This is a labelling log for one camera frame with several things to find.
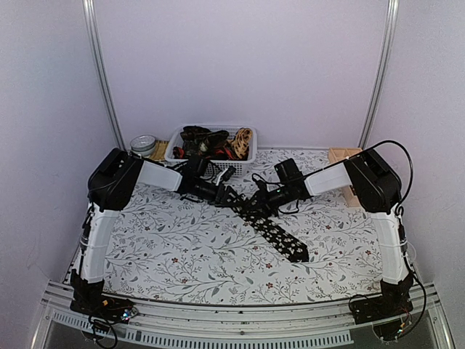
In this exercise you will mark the patterned ceramic bowl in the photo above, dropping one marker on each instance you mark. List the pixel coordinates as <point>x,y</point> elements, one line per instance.
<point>143,145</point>

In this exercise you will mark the black white floral tie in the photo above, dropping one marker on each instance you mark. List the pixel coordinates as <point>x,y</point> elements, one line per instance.
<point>286,244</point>

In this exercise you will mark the wooden divided box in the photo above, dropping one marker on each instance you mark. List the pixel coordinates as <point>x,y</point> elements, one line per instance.
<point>336,155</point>

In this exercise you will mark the woven bamboo mat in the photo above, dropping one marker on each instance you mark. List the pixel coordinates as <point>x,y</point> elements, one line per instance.
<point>159,151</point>

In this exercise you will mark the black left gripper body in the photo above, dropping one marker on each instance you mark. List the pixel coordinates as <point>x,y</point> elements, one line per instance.
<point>219,201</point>

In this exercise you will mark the yellow beetle print tie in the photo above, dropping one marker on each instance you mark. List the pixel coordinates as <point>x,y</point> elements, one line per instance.
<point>240,143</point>

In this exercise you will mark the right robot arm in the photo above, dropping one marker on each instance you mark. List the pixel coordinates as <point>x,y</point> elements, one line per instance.
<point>378,190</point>

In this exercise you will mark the front aluminium rail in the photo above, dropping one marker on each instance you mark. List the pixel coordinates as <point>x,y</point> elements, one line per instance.
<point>308,325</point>

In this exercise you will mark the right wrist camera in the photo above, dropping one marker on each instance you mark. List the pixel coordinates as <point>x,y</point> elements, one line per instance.
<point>261,183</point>

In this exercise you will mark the left aluminium frame post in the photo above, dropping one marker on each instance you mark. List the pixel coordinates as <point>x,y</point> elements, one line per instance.
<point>90,19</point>

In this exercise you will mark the white plastic basket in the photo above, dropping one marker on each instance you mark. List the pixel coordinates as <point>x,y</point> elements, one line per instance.
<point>242,166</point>

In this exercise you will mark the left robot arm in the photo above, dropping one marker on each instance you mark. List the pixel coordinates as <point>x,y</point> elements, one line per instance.
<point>110,188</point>

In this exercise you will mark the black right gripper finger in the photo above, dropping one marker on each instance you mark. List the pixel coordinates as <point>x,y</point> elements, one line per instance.
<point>264,211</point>
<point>257,201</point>

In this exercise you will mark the red navy striped tie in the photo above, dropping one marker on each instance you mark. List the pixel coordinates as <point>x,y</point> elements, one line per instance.
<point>186,151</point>

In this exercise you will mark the aluminium frame post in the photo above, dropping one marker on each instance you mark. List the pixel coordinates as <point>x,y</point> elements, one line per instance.
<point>381,72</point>
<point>90,19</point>

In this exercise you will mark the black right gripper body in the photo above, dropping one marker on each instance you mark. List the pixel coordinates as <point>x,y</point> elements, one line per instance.
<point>278,198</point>

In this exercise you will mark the dark floral brown tie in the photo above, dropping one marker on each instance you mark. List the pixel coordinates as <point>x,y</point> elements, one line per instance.
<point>195,135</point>

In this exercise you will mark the right aluminium frame post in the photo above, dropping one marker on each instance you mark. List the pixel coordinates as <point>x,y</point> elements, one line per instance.
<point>381,72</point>

